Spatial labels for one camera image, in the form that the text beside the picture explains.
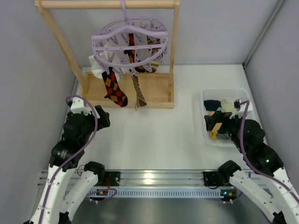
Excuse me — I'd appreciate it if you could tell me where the argyle sock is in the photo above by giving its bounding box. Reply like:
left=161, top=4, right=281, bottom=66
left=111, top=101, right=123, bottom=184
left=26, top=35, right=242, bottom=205
left=102, top=67, right=128, bottom=107
left=124, top=34, right=145, bottom=73

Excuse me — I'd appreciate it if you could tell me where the brown striped sock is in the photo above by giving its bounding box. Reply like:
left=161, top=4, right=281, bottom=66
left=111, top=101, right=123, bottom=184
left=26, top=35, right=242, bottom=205
left=131, top=76, right=147, bottom=111
left=145, top=36, right=160, bottom=73

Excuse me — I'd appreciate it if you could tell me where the purple round clip hanger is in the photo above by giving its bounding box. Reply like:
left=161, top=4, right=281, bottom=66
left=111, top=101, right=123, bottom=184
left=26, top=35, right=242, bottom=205
left=90, top=1, right=169, bottom=77

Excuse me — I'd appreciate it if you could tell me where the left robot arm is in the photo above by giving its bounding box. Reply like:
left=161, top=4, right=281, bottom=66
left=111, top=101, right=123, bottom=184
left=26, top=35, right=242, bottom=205
left=27, top=105, right=110, bottom=224

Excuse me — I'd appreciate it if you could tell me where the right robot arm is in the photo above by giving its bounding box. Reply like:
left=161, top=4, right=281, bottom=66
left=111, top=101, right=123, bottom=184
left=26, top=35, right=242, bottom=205
left=204, top=111, right=299, bottom=224

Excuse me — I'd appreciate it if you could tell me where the wooden hanger rack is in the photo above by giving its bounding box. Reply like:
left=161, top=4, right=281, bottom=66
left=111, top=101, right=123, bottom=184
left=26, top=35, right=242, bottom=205
left=35, top=0, right=180, bottom=109

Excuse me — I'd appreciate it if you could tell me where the pale yellow sock in basket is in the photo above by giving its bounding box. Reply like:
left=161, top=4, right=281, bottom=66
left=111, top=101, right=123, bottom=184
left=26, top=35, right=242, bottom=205
left=221, top=99, right=236, bottom=113

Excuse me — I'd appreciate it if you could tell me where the mustard yellow sock in basket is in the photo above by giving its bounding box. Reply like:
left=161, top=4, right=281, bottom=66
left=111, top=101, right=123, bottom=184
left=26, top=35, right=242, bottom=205
left=209, top=122, right=222, bottom=141

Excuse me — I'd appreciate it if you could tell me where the navy sock in basket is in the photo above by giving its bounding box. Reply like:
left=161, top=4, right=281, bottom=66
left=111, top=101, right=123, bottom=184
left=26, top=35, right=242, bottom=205
left=204, top=100, right=221, bottom=111

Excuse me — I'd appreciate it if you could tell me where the white plastic basket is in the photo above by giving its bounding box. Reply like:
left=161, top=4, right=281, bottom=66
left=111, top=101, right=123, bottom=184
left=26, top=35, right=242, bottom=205
left=200, top=88, right=250, bottom=147

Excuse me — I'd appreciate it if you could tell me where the white sock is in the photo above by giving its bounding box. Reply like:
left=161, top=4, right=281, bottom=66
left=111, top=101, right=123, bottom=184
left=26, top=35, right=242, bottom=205
left=89, top=50, right=125, bottom=81

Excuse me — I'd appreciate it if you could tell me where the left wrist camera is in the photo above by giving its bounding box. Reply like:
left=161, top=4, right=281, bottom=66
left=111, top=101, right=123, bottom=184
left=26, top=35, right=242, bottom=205
left=70, top=97, right=92, bottom=116

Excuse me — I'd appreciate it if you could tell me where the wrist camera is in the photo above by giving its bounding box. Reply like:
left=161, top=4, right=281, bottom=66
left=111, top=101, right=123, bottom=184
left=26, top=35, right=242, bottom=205
left=70, top=97, right=92, bottom=116
left=229, top=98, right=253, bottom=119

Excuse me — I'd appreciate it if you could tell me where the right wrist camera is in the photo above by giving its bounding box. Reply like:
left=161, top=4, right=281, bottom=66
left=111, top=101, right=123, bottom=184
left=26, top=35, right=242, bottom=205
left=229, top=98, right=253, bottom=119

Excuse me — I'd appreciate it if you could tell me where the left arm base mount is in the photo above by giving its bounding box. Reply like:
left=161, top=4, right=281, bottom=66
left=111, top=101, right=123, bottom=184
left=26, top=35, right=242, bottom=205
left=93, top=171, right=121, bottom=203

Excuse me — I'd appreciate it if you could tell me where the aluminium mounting rail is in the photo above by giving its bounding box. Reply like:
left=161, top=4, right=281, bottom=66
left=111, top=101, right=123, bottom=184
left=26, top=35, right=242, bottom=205
left=37, top=169, right=269, bottom=188

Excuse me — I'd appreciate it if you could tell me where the white slotted cable duct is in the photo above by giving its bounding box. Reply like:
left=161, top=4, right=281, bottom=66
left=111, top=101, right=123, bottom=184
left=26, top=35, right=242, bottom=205
left=84, top=188, right=236, bottom=199

